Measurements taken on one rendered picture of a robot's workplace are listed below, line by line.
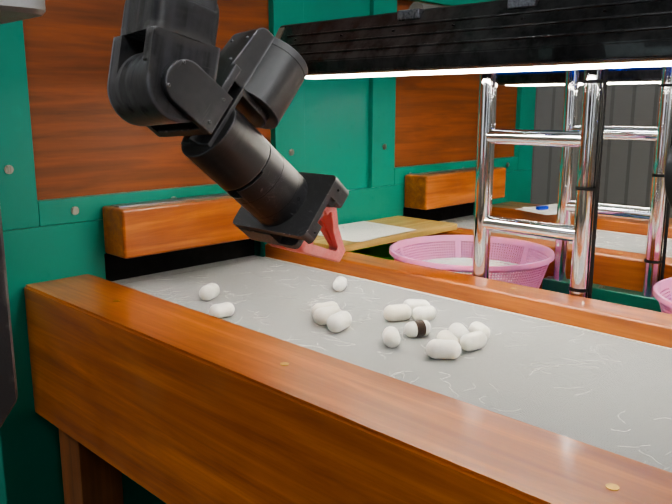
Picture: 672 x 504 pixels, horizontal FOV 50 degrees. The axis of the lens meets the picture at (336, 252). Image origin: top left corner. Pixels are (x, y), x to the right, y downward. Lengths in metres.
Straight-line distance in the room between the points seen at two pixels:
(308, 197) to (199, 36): 0.17
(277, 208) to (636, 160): 2.00
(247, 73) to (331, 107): 0.76
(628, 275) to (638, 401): 0.54
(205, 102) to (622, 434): 0.42
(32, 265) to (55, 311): 0.11
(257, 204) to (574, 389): 0.34
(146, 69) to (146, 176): 0.59
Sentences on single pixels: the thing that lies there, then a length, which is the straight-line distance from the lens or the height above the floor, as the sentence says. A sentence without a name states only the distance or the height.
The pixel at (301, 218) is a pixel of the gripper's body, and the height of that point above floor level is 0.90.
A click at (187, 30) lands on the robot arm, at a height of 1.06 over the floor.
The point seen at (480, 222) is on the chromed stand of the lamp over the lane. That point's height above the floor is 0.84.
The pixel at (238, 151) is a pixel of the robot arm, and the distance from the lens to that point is 0.59.
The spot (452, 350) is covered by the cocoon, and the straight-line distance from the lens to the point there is 0.76.
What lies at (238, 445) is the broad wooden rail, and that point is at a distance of 0.69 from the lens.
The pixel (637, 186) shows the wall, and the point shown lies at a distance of 2.55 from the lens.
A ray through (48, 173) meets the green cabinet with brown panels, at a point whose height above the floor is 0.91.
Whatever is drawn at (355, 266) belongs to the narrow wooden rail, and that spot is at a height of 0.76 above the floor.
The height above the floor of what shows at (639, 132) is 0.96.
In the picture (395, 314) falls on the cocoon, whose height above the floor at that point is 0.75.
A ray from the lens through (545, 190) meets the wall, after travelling 2.69.
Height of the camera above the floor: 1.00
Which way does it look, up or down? 11 degrees down
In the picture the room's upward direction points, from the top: straight up
